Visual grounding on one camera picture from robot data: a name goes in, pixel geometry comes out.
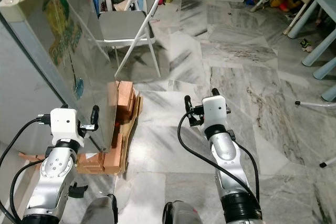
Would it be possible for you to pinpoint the grey fridge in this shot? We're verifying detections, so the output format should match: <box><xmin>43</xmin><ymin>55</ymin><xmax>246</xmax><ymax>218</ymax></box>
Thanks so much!
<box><xmin>0</xmin><ymin>0</ymin><xmax>122</xmax><ymax>154</ymax></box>

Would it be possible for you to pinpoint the shiny fridge door beige edge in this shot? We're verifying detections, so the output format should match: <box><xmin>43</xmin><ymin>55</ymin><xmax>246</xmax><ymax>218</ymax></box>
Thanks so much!
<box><xmin>15</xmin><ymin>0</ymin><xmax>121</xmax><ymax>154</ymax></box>

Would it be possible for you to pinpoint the small blue door sticker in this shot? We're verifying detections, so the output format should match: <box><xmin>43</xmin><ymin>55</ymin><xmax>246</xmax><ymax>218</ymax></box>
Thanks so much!
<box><xmin>75</xmin><ymin>80</ymin><xmax>85</xmax><ymax>100</ymax></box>

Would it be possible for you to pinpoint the green yellow door sticker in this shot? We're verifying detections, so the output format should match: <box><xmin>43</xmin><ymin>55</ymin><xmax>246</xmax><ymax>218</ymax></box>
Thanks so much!
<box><xmin>45</xmin><ymin>0</ymin><xmax>86</xmax><ymax>68</ymax></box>

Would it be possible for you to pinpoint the grey left robot leg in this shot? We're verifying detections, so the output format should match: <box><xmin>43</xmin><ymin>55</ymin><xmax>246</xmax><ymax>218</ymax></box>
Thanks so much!
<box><xmin>86</xmin><ymin>194</ymin><xmax>119</xmax><ymax>224</ymax></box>

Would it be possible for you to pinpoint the grey robot leg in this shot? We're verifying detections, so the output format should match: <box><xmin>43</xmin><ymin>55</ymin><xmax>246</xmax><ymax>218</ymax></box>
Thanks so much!
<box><xmin>162</xmin><ymin>200</ymin><xmax>208</xmax><ymax>224</ymax></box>
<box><xmin>86</xmin><ymin>194</ymin><xmax>119</xmax><ymax>224</ymax></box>

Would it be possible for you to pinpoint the white folding chair grey seat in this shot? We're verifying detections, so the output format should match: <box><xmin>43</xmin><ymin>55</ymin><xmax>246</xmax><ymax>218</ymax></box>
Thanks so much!
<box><xmin>96</xmin><ymin>0</ymin><xmax>164</xmax><ymax>79</ymax></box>

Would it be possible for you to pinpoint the grey right robot leg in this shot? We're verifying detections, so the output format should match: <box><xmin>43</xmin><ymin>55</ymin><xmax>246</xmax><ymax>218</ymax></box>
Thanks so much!
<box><xmin>162</xmin><ymin>200</ymin><xmax>208</xmax><ymax>224</ymax></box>

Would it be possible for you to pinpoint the small green black toy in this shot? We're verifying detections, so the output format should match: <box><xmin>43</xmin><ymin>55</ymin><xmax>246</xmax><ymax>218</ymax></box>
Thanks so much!
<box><xmin>300</xmin><ymin>38</ymin><xmax>313</xmax><ymax>52</ymax></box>

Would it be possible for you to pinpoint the colourful toy pile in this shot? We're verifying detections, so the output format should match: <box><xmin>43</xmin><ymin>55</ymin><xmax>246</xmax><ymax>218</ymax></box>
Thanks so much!
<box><xmin>246</xmin><ymin>0</ymin><xmax>304</xmax><ymax>14</ymax></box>

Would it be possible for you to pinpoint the brown cardboard box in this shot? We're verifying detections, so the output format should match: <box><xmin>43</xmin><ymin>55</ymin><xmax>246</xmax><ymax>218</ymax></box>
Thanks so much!
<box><xmin>112</xmin><ymin>0</ymin><xmax>131</xmax><ymax>13</ymax></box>

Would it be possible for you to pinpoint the light blue table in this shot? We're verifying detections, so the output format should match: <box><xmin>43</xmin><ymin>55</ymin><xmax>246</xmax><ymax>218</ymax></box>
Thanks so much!
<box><xmin>300</xmin><ymin>0</ymin><xmax>336</xmax><ymax>102</ymax></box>

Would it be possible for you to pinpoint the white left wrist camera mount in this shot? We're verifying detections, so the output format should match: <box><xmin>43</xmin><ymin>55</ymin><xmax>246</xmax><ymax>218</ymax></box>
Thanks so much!
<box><xmin>50</xmin><ymin>108</ymin><xmax>85</xmax><ymax>149</ymax></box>

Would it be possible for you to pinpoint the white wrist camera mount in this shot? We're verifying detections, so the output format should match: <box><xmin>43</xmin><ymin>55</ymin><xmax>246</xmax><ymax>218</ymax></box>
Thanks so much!
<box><xmin>50</xmin><ymin>108</ymin><xmax>85</xmax><ymax>149</ymax></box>
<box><xmin>202</xmin><ymin>95</ymin><xmax>229</xmax><ymax>127</ymax></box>

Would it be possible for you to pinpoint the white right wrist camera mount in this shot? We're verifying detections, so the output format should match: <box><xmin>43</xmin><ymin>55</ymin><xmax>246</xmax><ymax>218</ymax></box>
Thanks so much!
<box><xmin>202</xmin><ymin>95</ymin><xmax>229</xmax><ymax>127</ymax></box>

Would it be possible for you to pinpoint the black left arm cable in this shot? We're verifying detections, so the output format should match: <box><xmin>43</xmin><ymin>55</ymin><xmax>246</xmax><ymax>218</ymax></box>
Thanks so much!
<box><xmin>0</xmin><ymin>119</ymin><xmax>44</xmax><ymax>171</ymax></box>
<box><xmin>9</xmin><ymin>160</ymin><xmax>49</xmax><ymax>222</ymax></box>

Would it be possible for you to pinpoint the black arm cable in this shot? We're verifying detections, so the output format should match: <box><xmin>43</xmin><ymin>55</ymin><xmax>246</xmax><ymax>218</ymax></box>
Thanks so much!
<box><xmin>9</xmin><ymin>160</ymin><xmax>49</xmax><ymax>222</ymax></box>
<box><xmin>0</xmin><ymin>119</ymin><xmax>44</xmax><ymax>171</ymax></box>
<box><xmin>177</xmin><ymin>113</ymin><xmax>260</xmax><ymax>204</ymax></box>

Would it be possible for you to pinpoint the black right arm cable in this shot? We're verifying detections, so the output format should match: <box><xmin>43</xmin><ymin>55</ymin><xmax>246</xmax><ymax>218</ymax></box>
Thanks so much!
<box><xmin>177</xmin><ymin>113</ymin><xmax>260</xmax><ymax>204</ymax></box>

